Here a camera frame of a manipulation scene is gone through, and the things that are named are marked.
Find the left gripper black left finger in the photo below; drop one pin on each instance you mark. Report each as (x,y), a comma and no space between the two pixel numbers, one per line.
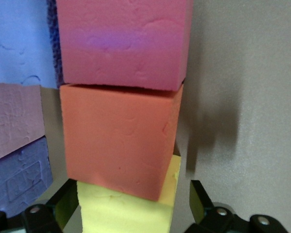
(38,221)

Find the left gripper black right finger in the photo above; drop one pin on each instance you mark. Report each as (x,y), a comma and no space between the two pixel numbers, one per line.
(220,223)

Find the purple foam cube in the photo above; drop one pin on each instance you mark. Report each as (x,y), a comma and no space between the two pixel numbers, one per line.
(21,177)
(19,41)

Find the yellow foam cube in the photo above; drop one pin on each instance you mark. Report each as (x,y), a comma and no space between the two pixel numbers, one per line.
(125,213)

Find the pink foam cube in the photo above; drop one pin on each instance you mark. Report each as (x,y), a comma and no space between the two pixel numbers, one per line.
(14,116)

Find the orange foam cube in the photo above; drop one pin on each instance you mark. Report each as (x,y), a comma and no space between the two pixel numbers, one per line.
(116,136)

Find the red foam cube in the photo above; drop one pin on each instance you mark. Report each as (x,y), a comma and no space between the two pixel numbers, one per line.
(125,41)

